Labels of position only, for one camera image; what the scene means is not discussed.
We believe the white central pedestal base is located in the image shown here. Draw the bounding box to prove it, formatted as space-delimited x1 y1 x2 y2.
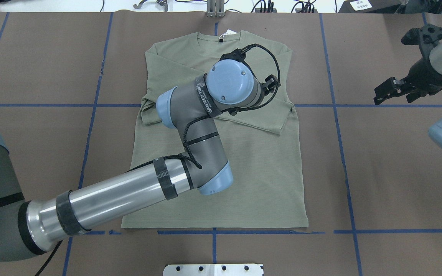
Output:
163 263 264 276

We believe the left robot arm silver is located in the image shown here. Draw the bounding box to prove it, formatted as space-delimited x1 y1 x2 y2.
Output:
0 44 281 262

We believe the aluminium frame post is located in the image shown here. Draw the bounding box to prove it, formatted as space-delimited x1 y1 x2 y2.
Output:
206 0 226 18

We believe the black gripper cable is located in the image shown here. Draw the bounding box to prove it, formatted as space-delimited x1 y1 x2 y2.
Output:
129 43 281 171

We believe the olive green long-sleeve shirt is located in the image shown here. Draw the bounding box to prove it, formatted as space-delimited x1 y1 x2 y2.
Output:
121 30 309 228

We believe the black box with label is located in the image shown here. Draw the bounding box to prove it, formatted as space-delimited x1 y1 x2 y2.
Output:
338 0 402 14

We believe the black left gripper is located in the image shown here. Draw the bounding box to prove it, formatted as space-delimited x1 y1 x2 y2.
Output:
219 45 280 116

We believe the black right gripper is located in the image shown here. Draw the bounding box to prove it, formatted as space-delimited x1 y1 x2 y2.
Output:
373 23 442 105

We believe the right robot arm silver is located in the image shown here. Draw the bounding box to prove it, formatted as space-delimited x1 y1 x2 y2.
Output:
373 23 442 149

